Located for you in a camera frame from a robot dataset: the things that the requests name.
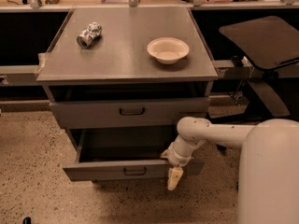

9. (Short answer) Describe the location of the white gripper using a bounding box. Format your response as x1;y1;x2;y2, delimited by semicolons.
161;135;206;190

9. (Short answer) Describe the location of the grey drawer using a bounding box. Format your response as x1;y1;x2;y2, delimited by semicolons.
62;126;206;183
50;97;210;129

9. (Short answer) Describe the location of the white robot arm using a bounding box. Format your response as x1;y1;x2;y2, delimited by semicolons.
162;117;299;224

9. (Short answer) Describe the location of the grey drawer cabinet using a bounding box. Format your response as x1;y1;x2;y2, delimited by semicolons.
36;6;219;183

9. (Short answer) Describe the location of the white paper bowl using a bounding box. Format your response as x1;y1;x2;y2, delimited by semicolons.
147;37;190;64

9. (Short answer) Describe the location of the black office chair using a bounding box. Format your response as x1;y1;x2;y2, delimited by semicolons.
219;16;299;122

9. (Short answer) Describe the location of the crushed silver can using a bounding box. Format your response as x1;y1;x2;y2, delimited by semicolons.
77;22;102;49

